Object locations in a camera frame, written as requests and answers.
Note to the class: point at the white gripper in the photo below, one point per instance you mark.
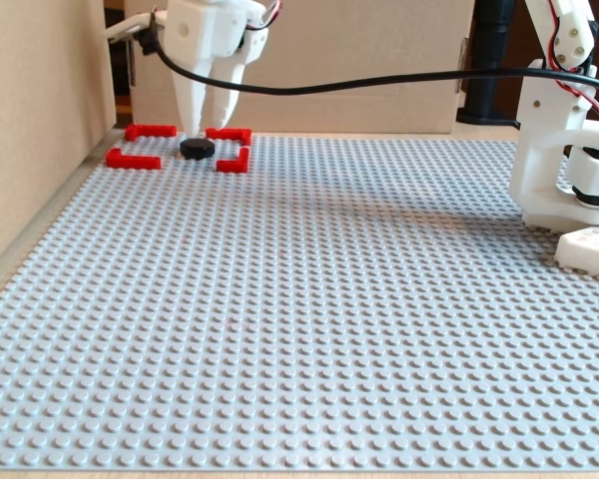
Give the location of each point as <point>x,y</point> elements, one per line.
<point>197,42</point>

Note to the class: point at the black hexagonal Lego piece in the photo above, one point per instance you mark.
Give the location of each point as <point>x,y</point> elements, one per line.
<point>197,148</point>

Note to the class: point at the white arm base foot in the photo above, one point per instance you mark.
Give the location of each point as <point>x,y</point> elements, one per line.
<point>589,252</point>

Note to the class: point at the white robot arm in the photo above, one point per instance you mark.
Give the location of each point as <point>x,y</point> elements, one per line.
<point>539,149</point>

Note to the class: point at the red L-shaped Lego beam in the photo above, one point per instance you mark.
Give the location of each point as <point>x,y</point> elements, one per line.
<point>234,134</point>
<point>232,165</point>
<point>155,131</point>
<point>140,162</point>

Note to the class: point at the grey Lego baseplate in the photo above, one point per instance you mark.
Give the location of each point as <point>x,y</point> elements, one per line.
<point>279,349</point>

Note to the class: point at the plain cardboard panel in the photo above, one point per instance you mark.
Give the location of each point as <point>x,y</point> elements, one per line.
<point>30,100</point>

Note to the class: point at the black monitor stand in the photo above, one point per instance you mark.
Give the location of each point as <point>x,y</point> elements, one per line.
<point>489,50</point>

